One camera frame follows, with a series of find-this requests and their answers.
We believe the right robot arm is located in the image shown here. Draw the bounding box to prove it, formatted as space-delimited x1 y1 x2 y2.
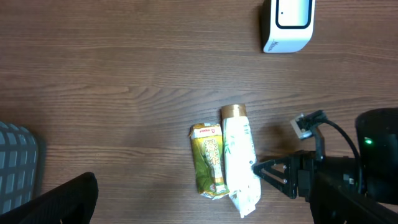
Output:
252 108 397 223

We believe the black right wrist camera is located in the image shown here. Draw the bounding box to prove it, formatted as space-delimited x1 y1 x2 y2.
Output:
290 110 327 140

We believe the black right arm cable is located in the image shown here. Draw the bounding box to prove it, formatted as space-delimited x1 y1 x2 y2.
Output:
323 119 363 194

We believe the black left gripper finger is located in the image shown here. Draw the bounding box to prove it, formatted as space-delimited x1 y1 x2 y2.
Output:
1 172 99 224

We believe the grey plastic mesh basket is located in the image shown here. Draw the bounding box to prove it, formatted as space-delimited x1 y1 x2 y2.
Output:
0 122 39 214

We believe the green drink carton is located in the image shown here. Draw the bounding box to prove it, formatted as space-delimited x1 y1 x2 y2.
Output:
190 123 229 200

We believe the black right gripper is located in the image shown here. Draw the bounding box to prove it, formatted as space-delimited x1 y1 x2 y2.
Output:
252 151 319 201

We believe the white barcode scanner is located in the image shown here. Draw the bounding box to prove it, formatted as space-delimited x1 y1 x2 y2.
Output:
260 0 316 54

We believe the white tube gold cap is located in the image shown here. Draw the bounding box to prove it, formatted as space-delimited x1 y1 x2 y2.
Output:
221 104 261 218

